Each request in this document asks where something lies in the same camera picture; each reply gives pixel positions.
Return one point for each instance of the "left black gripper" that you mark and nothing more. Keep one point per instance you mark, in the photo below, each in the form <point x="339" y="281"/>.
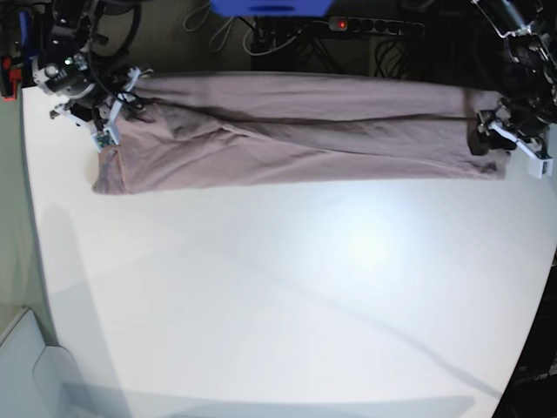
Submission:
<point x="526" y="118"/>

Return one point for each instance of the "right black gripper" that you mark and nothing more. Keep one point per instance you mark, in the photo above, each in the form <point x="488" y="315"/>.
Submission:
<point x="95" y="105"/>

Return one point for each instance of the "mauve pink t-shirt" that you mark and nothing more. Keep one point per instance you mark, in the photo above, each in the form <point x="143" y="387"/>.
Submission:
<point x="257" y="128"/>

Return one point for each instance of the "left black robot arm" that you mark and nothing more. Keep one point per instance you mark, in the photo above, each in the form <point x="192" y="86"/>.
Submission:
<point x="527" y="80"/>

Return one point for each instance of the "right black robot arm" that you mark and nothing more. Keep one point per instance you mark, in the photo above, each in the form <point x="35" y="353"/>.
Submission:
<point x="67" y="65"/>

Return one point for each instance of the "red and black clamp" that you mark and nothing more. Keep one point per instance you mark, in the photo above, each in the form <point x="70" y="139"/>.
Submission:
<point x="11" y="77"/>

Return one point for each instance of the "blue and black device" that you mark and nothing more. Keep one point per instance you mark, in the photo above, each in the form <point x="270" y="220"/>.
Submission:
<point x="31" y="25"/>

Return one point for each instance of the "black power strip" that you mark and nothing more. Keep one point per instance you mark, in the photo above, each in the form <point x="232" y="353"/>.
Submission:
<point x="373" y="26"/>

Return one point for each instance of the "white camera bracket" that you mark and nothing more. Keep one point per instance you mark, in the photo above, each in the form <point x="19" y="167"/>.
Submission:
<point x="104" y="136"/>
<point x="522" y="148"/>

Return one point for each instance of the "blue plastic mount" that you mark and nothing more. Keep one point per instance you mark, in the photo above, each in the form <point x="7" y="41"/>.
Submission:
<point x="271" y="8"/>

